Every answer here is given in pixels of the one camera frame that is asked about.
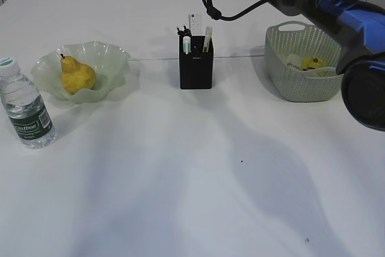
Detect blue black right robot arm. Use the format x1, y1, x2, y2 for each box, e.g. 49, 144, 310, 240
202, 0, 384, 131

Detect teal white utility knife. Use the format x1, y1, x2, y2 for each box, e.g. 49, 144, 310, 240
182, 36, 191, 55

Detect green woven plastic basket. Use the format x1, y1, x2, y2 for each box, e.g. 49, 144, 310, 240
265, 21, 343, 102

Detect yellow white waste paper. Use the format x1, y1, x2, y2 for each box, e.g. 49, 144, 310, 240
279, 54, 328, 72

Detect yellow pear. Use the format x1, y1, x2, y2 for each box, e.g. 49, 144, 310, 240
60, 54, 96, 94

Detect clear plastic water bottle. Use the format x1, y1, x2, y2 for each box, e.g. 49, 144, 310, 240
1, 57, 57, 149

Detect black square pen holder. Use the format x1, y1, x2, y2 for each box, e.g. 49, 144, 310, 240
179, 36, 214, 90

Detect yellow-green utility knife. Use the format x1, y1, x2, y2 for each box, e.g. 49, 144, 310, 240
202, 26, 213, 53

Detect pale green wavy glass plate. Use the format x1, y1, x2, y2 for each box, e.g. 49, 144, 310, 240
31, 41, 130, 104

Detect clear plastic ruler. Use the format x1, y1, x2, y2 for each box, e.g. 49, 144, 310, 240
188, 13, 202, 36

